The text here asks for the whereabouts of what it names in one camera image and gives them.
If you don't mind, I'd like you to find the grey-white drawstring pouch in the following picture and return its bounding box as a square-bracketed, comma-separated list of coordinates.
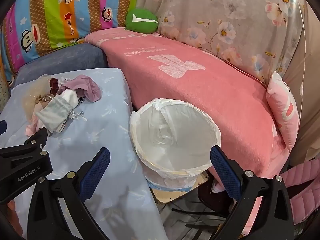
[35, 97, 73, 133]

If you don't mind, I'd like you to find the dark round stool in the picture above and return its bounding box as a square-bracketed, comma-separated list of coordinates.
[197, 170, 235, 212]

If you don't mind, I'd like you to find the black metal stand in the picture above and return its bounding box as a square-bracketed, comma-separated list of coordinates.
[171, 204, 233, 231]

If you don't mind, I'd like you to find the dark red scrunchie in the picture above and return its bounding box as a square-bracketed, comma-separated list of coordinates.
[49, 77, 60, 95]

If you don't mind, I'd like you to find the grey floral cover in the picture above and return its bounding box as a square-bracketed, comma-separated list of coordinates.
[136, 0, 307, 85]

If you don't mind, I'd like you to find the mauve cloth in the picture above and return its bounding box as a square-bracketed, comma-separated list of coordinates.
[58, 74, 102, 103]

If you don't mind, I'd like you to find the wooden board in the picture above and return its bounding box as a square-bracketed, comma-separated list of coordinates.
[150, 172, 211, 206]

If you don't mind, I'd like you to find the pink printed pillow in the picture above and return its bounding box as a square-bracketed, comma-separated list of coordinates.
[266, 71, 300, 152]

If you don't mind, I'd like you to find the bin with white liner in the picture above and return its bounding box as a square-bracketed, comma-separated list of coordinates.
[129, 98, 222, 193]

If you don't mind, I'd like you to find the colourful striped monkey pillow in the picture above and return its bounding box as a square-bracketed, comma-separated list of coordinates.
[0, 0, 140, 86]

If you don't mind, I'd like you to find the light blue sheet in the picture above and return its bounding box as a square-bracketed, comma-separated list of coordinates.
[0, 67, 168, 240]

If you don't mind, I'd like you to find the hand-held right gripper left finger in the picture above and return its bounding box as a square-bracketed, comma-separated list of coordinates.
[27, 147, 111, 240]

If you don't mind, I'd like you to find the pale pink cloth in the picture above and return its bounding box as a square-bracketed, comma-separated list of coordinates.
[25, 116, 43, 136]

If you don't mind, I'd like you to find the green cushion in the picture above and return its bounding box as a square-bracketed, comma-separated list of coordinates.
[125, 8, 159, 33]

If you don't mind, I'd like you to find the white cable with switch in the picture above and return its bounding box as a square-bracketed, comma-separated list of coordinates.
[297, 0, 309, 131]

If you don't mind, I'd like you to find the blue-grey cushion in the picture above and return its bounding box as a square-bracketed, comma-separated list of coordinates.
[10, 42, 108, 91]

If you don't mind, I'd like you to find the beige mesh cloth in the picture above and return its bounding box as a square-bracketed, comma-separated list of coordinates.
[22, 74, 54, 108]

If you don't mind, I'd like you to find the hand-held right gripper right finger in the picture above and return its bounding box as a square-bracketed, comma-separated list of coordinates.
[210, 145, 294, 240]

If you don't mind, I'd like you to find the pink blanket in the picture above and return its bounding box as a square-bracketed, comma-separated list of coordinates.
[84, 27, 291, 233]

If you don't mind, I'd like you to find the pink quilted garment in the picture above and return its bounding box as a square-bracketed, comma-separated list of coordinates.
[280, 158, 320, 226]

